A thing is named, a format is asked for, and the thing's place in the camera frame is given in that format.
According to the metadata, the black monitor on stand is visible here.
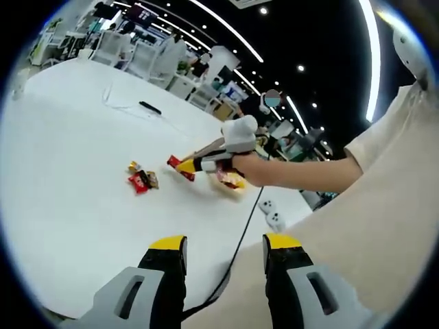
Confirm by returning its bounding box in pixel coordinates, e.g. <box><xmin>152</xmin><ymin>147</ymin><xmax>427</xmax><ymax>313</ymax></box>
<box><xmin>94</xmin><ymin>1</ymin><xmax>119</xmax><ymax>18</ymax></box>

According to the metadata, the long red snack food packet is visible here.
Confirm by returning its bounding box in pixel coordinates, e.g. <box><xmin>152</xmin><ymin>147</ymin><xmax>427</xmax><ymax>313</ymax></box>
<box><xmin>167</xmin><ymin>154</ymin><xmax>196</xmax><ymax>182</ymax></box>

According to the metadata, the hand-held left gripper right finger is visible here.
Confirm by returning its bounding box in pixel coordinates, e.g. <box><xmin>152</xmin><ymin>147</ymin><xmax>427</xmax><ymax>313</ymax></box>
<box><xmin>262</xmin><ymin>232</ymin><xmax>388</xmax><ymax>329</ymax></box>

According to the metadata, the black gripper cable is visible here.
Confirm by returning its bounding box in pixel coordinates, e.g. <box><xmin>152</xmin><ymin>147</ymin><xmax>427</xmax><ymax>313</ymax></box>
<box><xmin>181</xmin><ymin>184</ymin><xmax>265</xmax><ymax>318</ymax></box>

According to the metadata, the small red snack food packet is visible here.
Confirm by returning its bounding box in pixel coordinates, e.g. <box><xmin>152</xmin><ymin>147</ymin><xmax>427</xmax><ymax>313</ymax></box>
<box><xmin>128</xmin><ymin>171</ymin><xmax>150</xmax><ymax>195</ymax></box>

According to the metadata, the white office chair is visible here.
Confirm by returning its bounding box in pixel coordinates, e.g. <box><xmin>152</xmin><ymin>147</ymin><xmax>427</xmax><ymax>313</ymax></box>
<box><xmin>190</xmin><ymin>85</ymin><xmax>224</xmax><ymax>112</ymax></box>
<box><xmin>128</xmin><ymin>42</ymin><xmax>162</xmax><ymax>80</ymax></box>
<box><xmin>92</xmin><ymin>30</ymin><xmax>128</xmax><ymax>66</ymax></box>

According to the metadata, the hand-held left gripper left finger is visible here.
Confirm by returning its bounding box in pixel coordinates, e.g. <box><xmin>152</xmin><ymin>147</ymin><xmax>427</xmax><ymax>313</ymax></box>
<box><xmin>56</xmin><ymin>234</ymin><xmax>189</xmax><ymax>329</ymax></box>

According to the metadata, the ceiling light strip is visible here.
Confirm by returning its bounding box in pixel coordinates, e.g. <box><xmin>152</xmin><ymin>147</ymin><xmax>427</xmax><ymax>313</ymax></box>
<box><xmin>358</xmin><ymin>0</ymin><xmax>382</xmax><ymax>123</ymax></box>
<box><xmin>188</xmin><ymin>0</ymin><xmax>265</xmax><ymax>63</ymax></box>

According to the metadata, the cardboard box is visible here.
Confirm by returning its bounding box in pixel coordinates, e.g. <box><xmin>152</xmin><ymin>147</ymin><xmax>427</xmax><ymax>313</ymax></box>
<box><xmin>214</xmin><ymin>101</ymin><xmax>234</xmax><ymax>121</ymax></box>

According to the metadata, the white worn device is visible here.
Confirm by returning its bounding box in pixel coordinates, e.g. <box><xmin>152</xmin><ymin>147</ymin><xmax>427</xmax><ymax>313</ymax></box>
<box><xmin>392</xmin><ymin>23</ymin><xmax>429</xmax><ymax>92</ymax></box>

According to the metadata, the dark red wall screen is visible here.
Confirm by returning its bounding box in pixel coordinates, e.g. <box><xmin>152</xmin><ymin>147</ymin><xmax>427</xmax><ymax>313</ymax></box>
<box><xmin>125</xmin><ymin>3</ymin><xmax>154</xmax><ymax>21</ymax></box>

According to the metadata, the beige hexagonal container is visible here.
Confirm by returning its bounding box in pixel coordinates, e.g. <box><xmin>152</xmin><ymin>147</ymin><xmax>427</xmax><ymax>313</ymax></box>
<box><xmin>205</xmin><ymin>167</ymin><xmax>248</xmax><ymax>203</ymax></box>

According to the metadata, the white power cable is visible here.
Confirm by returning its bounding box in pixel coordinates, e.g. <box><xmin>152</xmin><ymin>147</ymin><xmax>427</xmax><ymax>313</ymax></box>
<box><xmin>102</xmin><ymin>82</ymin><xmax>206</xmax><ymax>131</ymax></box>

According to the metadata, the white cabinet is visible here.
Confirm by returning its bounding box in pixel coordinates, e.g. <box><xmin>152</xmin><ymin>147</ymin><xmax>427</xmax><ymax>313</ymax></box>
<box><xmin>167</xmin><ymin>73</ymin><xmax>196</xmax><ymax>95</ymax></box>

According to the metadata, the person's right hand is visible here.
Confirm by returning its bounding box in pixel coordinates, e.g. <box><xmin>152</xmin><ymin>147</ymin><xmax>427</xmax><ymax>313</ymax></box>
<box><xmin>234</xmin><ymin>150</ymin><xmax>278</xmax><ymax>188</ymax></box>

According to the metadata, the ceiling air vent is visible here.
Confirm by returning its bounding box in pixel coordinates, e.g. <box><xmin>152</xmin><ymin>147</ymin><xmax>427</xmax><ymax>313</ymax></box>
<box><xmin>231</xmin><ymin>0</ymin><xmax>265</xmax><ymax>10</ymax></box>

